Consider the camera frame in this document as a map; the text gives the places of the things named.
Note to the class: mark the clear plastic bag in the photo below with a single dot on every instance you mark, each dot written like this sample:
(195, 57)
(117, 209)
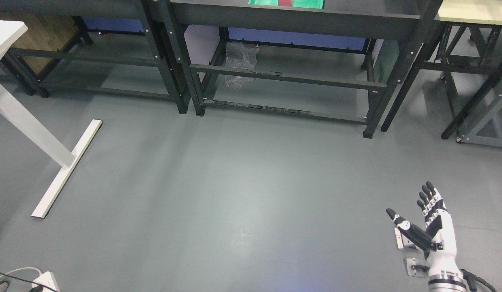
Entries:
(240, 56)

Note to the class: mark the metal floor bracket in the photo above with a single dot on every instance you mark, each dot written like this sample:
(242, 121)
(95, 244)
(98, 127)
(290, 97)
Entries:
(416, 268)

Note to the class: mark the pink block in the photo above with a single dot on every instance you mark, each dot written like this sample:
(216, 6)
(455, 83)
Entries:
(284, 3)

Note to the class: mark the green tray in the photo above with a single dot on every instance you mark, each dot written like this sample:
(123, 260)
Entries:
(316, 4)

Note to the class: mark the white power strip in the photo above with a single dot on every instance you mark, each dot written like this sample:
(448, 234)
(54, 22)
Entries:
(47, 279)

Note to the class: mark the white desk with T-leg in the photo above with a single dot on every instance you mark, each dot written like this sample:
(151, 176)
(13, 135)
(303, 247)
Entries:
(22, 119)

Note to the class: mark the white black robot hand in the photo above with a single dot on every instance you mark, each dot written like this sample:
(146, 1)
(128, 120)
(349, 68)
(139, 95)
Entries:
(438, 240)

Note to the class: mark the beige top workbench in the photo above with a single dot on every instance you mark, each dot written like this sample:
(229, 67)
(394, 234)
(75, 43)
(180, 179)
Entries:
(483, 19)

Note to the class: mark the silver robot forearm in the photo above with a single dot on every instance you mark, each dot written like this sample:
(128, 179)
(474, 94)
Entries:
(446, 283)

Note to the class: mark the black metal shelf right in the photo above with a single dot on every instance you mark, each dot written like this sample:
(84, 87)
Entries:
(387, 33)

